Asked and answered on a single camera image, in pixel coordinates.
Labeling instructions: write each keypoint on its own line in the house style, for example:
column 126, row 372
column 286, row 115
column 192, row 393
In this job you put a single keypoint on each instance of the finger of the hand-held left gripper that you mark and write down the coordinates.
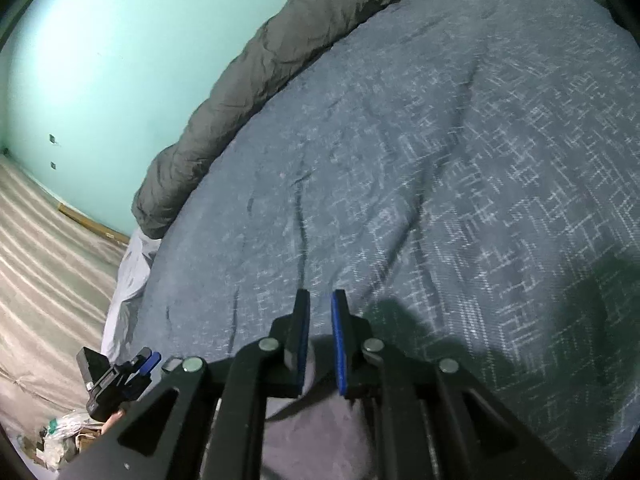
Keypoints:
column 150, row 362
column 171, row 364

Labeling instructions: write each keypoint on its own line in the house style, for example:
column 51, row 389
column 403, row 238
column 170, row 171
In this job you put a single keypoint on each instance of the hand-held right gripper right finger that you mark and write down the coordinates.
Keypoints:
column 340, row 350

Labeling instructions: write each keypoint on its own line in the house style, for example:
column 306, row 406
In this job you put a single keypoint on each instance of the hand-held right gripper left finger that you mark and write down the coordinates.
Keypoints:
column 301, row 360

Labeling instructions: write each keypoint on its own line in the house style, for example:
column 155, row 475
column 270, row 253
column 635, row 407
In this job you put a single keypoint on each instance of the pile of plastic bags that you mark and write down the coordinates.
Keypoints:
column 60, row 435

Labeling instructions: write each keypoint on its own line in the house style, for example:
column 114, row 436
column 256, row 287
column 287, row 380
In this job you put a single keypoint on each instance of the white bed sheet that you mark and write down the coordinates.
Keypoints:
column 130, row 280

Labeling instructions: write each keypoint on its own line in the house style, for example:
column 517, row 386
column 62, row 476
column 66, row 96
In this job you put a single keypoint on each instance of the wooden baseboard strip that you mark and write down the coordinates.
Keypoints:
column 90, row 222

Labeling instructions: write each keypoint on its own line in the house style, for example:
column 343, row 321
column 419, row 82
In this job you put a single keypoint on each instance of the blue-grey patterned bed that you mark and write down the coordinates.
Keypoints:
column 450, row 160

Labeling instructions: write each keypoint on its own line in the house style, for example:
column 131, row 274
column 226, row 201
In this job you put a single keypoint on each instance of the grey rolled duvet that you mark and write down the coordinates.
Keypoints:
column 240, row 90

